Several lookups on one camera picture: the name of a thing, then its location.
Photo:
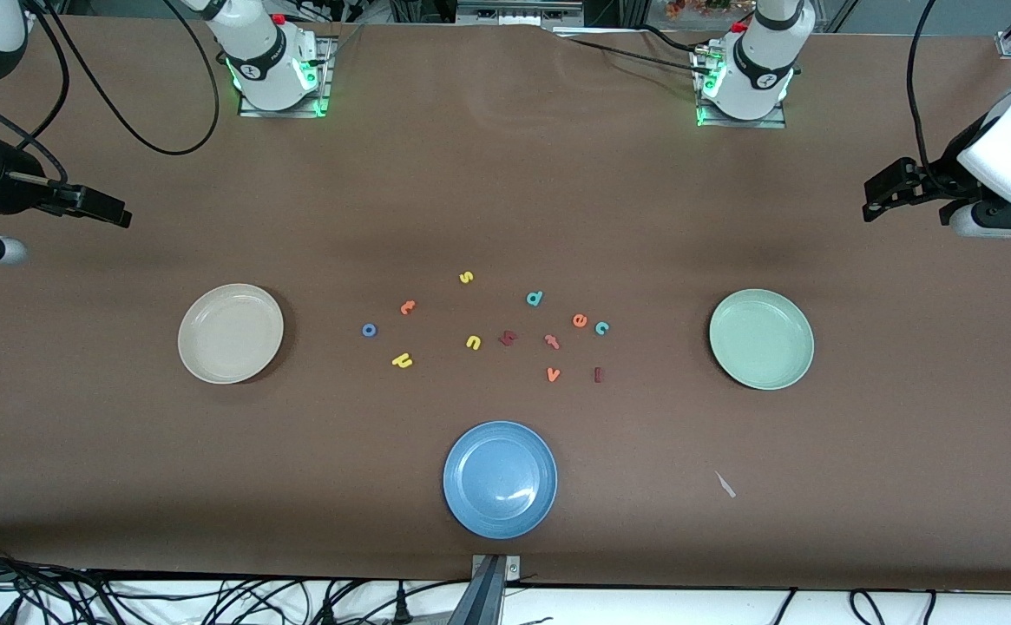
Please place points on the beige brown plate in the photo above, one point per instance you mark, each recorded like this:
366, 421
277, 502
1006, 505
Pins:
230, 334

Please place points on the grey equipment box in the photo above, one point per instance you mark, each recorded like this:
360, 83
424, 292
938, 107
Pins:
518, 10

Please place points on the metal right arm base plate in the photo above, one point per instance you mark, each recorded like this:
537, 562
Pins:
249, 111

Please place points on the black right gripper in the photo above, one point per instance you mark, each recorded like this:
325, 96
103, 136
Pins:
12, 187

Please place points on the pale green plate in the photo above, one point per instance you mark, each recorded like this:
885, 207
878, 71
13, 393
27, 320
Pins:
761, 340

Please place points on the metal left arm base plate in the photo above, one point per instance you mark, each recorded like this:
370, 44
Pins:
774, 123

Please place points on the yellow foam letter h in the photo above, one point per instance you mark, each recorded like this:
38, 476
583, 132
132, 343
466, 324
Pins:
402, 360

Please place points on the blue plate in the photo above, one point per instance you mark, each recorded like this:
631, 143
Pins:
500, 480

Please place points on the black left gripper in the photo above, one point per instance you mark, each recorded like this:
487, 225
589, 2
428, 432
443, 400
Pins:
928, 185

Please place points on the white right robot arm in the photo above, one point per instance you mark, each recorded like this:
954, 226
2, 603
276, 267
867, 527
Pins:
262, 52

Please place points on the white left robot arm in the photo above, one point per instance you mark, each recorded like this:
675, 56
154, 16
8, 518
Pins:
757, 69

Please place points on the dark red foam letter k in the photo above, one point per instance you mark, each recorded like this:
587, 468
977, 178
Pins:
508, 338

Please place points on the small white tape scrap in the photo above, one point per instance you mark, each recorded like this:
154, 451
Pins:
725, 484

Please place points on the orange decoration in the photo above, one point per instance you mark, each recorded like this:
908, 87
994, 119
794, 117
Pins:
700, 7

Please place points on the brown table cover sheet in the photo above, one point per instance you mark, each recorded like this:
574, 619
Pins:
505, 174

